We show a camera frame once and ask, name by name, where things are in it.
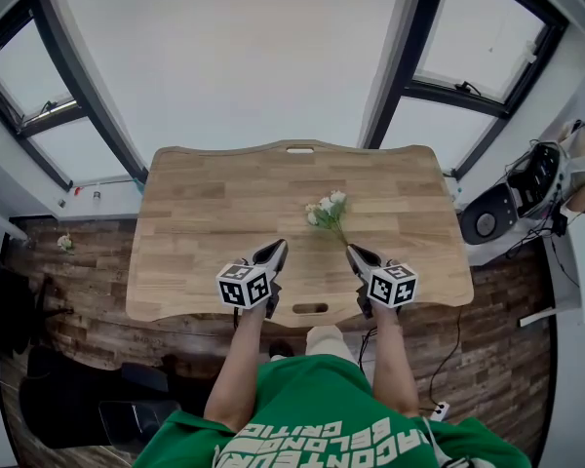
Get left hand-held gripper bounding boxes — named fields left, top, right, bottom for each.
left=215, top=239, right=289, bottom=320

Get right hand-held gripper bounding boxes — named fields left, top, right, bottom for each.
left=346, top=244, right=419, bottom=320

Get white flowers with green leaves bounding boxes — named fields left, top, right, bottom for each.
left=304, top=190, right=351, bottom=252

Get person's left forearm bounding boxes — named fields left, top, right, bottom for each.
left=203, top=304, right=270, bottom=431

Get person's right forearm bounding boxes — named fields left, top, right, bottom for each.
left=370, top=304, right=421, bottom=418

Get wooden table top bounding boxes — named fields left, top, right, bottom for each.
left=125, top=138, right=475, bottom=329

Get person's beige trousers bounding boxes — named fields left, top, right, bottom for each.
left=304, top=324, right=360, bottom=366

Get person's left shoe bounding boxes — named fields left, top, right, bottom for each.
left=267, top=339, right=294, bottom=361

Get grey round device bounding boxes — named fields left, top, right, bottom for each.
left=460, top=182, right=521, bottom=246

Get person's green printed shirt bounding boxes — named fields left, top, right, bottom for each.
left=132, top=353, right=532, bottom=468

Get black framed window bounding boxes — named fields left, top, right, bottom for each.
left=358, top=0, right=569, bottom=179
left=0, top=0, right=150, bottom=189

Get black floor cables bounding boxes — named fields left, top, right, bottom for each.
left=358, top=327, right=379, bottom=372

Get black power cable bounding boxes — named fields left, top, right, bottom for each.
left=427, top=304, right=464, bottom=409

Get black white equipment frame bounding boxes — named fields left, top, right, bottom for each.
left=504, top=138, right=567, bottom=221

